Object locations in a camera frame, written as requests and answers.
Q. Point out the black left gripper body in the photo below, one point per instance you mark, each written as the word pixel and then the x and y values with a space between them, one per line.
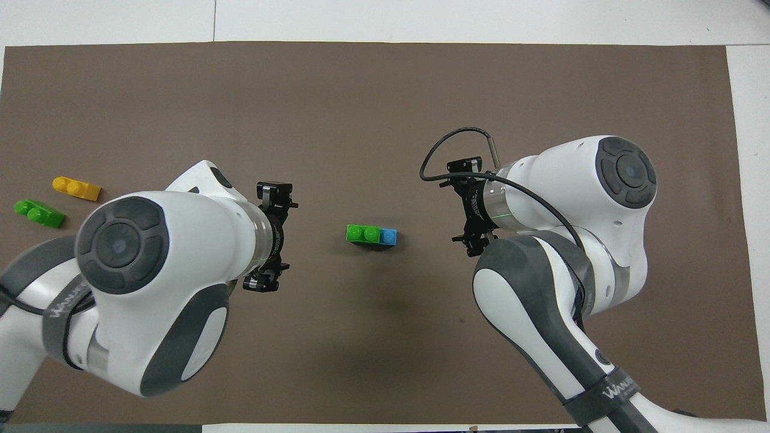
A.
pixel 280 237

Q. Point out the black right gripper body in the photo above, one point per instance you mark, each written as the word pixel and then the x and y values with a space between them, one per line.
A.
pixel 475 207

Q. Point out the green two-stud block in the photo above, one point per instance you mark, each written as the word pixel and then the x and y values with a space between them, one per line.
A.
pixel 363 233
pixel 39 213

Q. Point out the blue three-stud block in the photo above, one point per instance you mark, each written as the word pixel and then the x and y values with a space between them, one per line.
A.
pixel 389 237

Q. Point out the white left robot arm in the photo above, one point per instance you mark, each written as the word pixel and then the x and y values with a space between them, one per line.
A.
pixel 180 240

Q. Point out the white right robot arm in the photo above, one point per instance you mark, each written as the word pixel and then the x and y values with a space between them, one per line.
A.
pixel 571 180

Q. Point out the yellow two-stud block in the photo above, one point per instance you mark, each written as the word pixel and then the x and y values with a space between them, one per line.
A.
pixel 76 188

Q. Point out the brown table mat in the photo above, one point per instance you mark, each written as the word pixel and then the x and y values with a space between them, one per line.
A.
pixel 361 108

